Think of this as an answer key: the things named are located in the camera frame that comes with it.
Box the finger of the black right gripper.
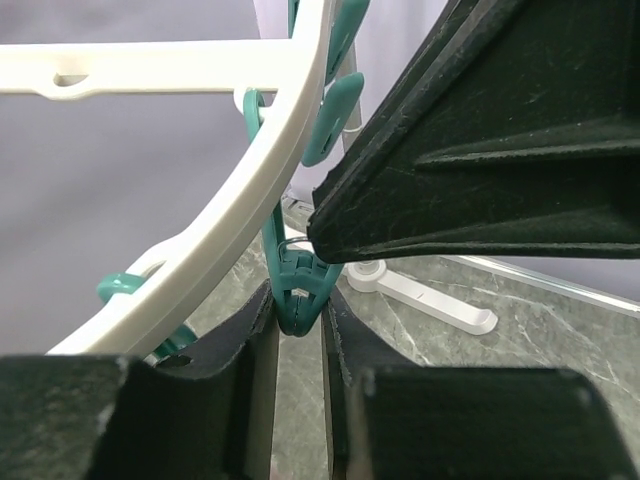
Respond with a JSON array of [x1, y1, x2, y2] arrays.
[[307, 1, 639, 263]]

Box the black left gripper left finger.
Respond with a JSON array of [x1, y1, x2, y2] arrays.
[[1, 283, 278, 479]]

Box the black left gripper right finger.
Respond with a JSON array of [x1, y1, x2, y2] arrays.
[[321, 292, 639, 479]]

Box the white oval clip hanger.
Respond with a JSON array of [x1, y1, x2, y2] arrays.
[[0, 0, 371, 359]]

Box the white rack foot right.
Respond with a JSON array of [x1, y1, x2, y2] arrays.
[[343, 260, 498, 336]]

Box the silver clothes rack frame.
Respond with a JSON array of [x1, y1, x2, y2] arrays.
[[337, 43, 364, 152]]

